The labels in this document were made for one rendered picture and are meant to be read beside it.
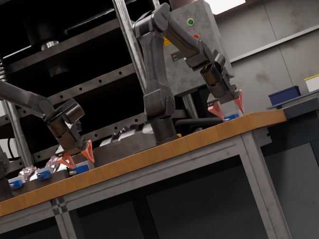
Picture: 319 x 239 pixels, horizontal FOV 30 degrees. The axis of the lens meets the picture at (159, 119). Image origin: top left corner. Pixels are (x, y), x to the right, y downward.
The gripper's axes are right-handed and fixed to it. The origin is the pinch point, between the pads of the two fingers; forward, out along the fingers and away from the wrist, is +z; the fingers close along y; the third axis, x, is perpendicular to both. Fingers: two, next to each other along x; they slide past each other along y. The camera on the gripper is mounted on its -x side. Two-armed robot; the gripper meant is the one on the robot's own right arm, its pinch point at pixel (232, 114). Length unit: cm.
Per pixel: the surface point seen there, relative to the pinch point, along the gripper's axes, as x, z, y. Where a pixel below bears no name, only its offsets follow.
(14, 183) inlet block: 30, -18, 73
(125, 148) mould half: 15.2, -9.1, 35.6
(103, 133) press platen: -57, 13, 87
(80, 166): 26, -14, 47
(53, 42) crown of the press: -108, -29, 115
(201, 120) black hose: -39, 16, 29
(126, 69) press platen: -73, -8, 65
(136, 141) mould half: 14.1, -9.7, 30.9
